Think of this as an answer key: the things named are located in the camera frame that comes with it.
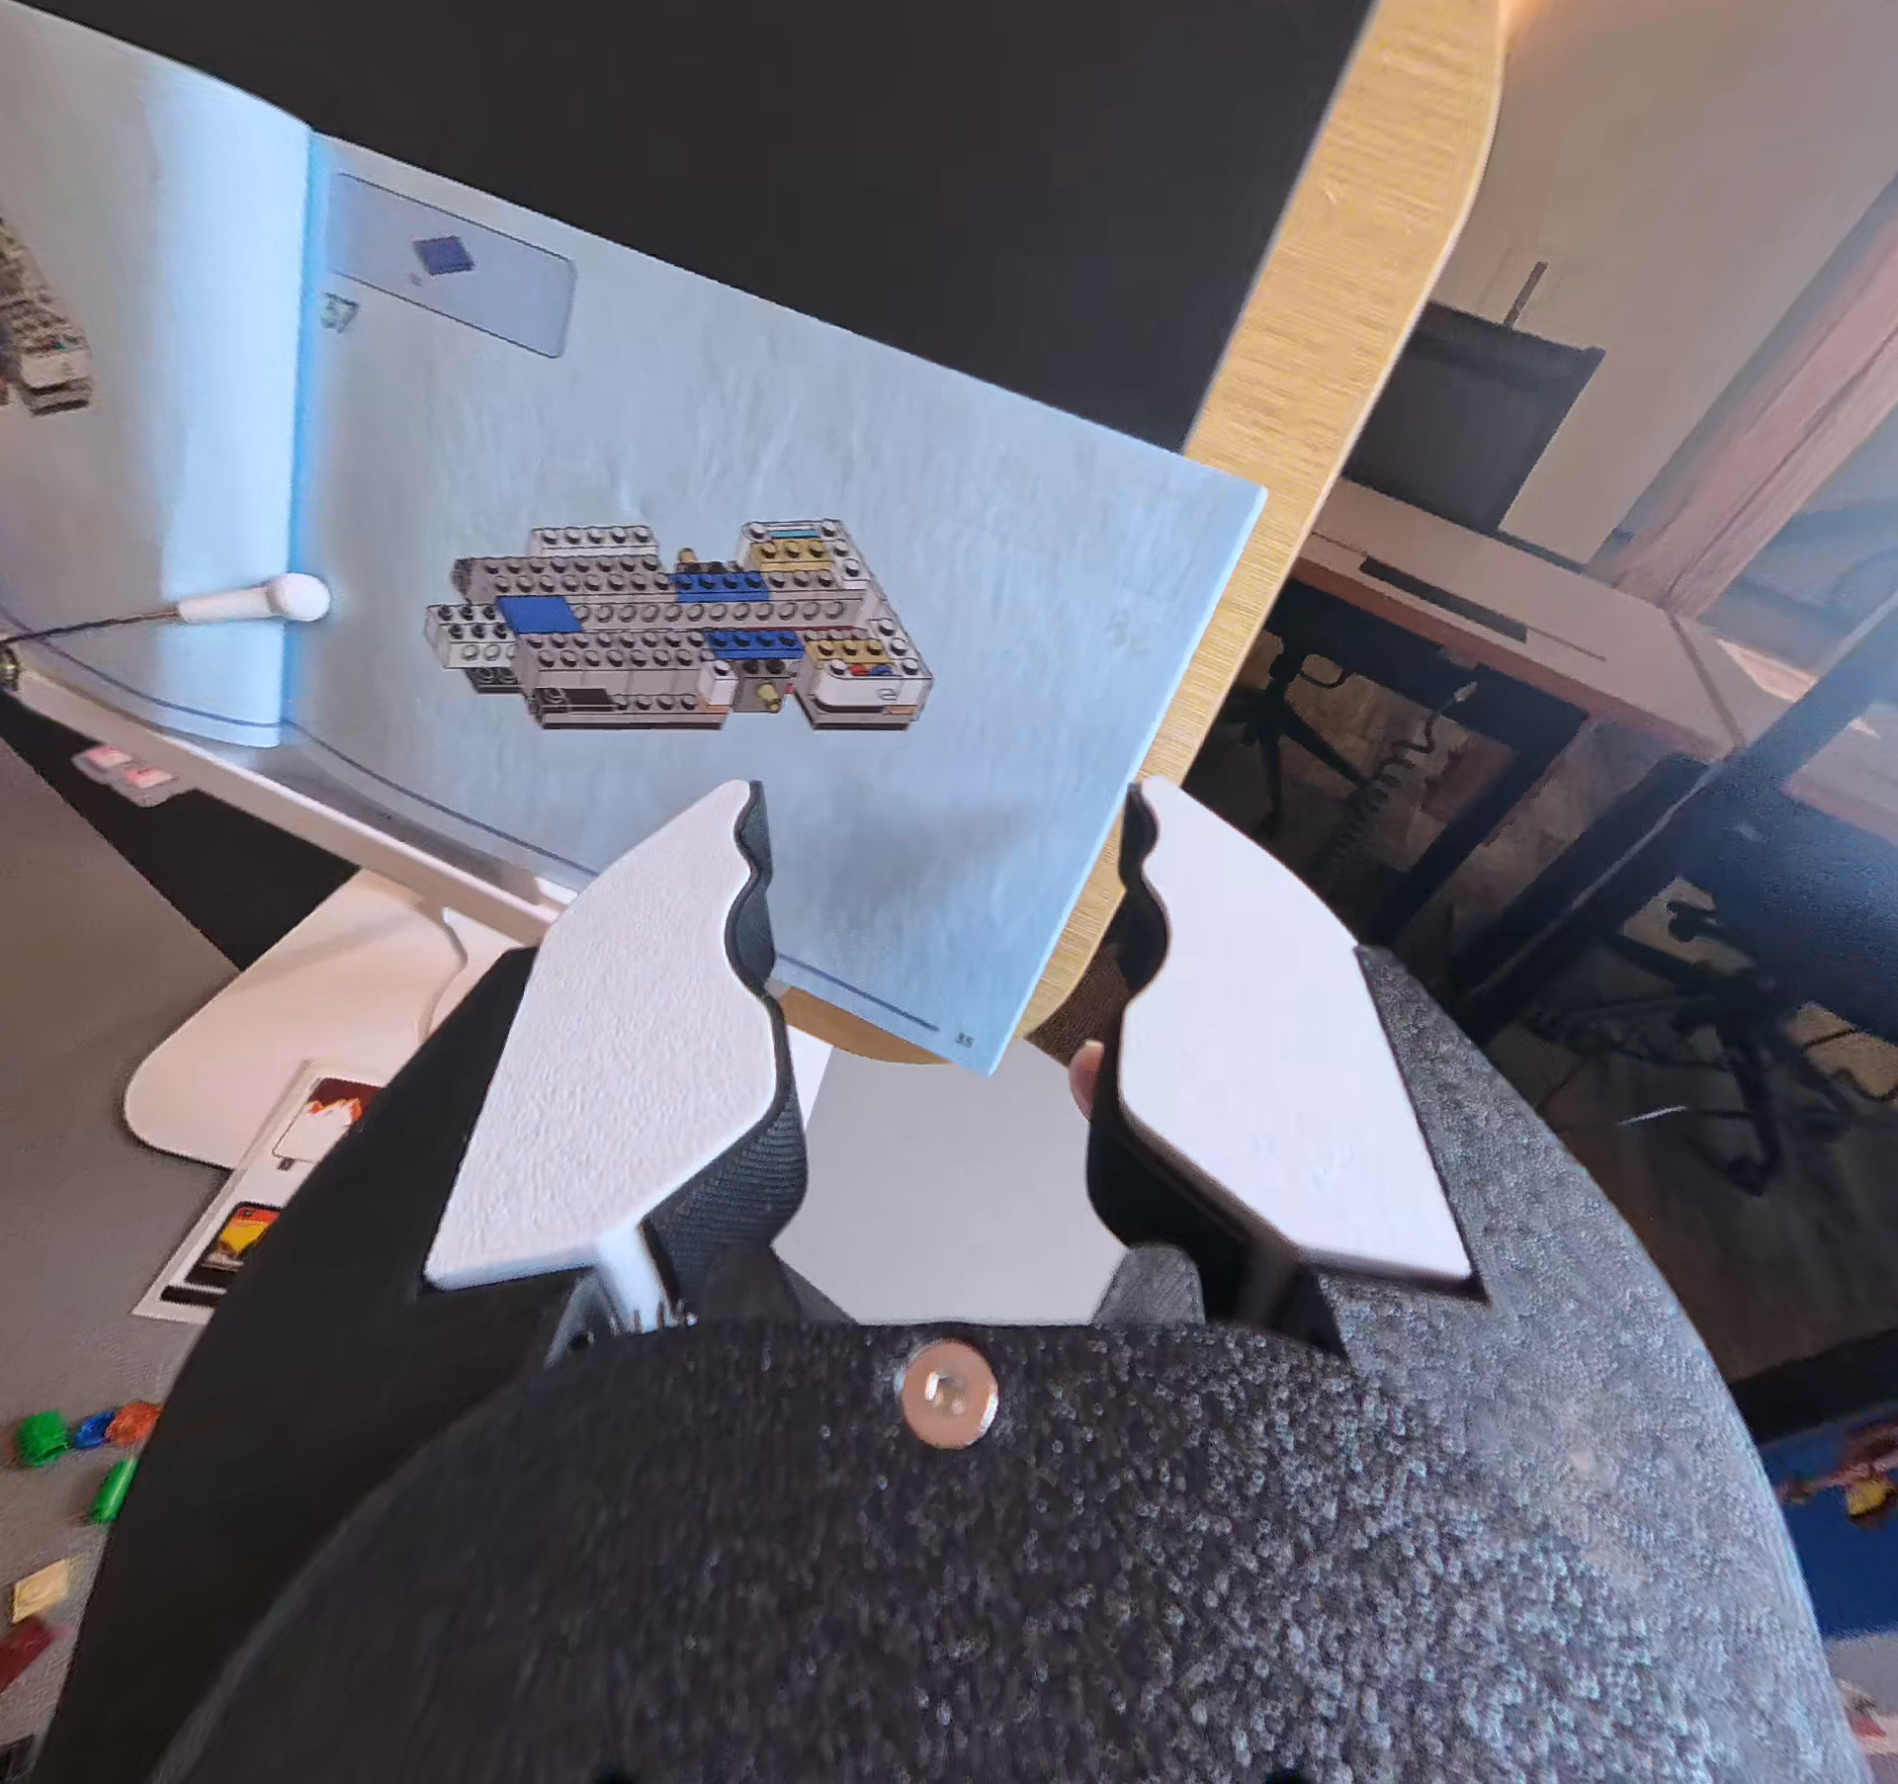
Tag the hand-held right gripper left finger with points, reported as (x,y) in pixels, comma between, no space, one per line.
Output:
(624,1056)

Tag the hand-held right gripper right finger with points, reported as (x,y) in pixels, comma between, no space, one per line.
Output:
(1260,1056)

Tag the lego sticker sheet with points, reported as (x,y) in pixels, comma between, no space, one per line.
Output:
(244,1222)

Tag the lego instruction booklet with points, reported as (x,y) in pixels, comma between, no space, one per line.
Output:
(888,450)

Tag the pile of small lego pieces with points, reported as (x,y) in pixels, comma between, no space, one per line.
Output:
(42,1438)

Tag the person's right hand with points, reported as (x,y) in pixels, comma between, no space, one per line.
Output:
(1087,1080)

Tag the white book stand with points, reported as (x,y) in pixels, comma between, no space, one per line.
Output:
(297,1013)

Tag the black office chair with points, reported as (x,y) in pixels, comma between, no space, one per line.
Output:
(1750,880)

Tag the pale wooden desk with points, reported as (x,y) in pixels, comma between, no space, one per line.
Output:
(1542,613)

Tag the small pink tag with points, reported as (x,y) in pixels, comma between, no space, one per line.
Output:
(150,781)
(102,758)

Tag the black computer monitor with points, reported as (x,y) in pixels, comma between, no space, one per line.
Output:
(1469,420)

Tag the blue printed box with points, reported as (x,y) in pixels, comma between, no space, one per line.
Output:
(1830,1517)

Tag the pink curtain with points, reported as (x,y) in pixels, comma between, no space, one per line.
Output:
(1765,434)

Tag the black board with wooden edge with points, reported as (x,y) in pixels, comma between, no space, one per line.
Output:
(741,65)

